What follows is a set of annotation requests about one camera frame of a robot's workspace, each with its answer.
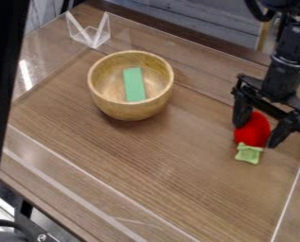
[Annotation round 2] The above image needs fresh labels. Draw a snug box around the clear acrylic tray wall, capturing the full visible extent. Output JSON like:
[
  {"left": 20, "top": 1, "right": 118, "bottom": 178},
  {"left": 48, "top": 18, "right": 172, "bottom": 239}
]
[{"left": 0, "top": 127, "right": 200, "bottom": 242}]

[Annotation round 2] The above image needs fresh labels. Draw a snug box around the black foreground post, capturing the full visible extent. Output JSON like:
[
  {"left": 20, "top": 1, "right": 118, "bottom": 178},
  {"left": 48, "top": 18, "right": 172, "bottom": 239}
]
[{"left": 0, "top": 0, "right": 32, "bottom": 221}]

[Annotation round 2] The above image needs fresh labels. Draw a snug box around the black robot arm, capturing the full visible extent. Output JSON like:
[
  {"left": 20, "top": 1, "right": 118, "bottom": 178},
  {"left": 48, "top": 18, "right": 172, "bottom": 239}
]
[{"left": 232, "top": 0, "right": 300, "bottom": 148}]

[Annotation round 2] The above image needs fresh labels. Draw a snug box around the red plush strawberry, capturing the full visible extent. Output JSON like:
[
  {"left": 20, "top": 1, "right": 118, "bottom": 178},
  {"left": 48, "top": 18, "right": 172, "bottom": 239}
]
[{"left": 234, "top": 112, "right": 271, "bottom": 164}]

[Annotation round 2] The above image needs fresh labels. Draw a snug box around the wooden bowl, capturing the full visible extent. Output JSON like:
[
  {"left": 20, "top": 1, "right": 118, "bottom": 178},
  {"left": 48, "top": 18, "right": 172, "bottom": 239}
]
[{"left": 87, "top": 50, "right": 174, "bottom": 121}]

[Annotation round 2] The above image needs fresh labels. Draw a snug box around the black table leg frame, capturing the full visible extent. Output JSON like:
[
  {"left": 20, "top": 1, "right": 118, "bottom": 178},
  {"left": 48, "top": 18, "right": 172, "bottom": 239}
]
[{"left": 14, "top": 199, "right": 59, "bottom": 242}]

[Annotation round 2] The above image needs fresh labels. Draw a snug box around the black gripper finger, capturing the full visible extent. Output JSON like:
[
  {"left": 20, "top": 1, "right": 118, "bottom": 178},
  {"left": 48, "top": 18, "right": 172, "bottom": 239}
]
[
  {"left": 267, "top": 117, "right": 300, "bottom": 148},
  {"left": 232, "top": 94, "right": 252, "bottom": 128}
]

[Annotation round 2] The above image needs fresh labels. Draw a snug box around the green rectangular block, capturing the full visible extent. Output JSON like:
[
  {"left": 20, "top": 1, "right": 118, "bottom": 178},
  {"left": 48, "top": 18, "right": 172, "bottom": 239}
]
[{"left": 123, "top": 67, "right": 146, "bottom": 102}]

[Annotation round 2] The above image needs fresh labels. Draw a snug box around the clear acrylic corner bracket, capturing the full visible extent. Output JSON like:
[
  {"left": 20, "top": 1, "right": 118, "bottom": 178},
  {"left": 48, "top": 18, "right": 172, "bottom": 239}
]
[{"left": 65, "top": 11, "right": 110, "bottom": 49}]

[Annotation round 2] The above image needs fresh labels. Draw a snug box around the black cable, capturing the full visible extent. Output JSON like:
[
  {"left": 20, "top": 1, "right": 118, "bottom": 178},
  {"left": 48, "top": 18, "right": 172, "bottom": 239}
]
[{"left": 0, "top": 217, "right": 31, "bottom": 242}]

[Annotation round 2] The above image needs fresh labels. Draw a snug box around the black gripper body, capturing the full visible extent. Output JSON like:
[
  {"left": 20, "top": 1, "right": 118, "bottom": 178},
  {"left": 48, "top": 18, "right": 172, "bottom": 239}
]
[{"left": 230, "top": 74, "right": 300, "bottom": 132}]

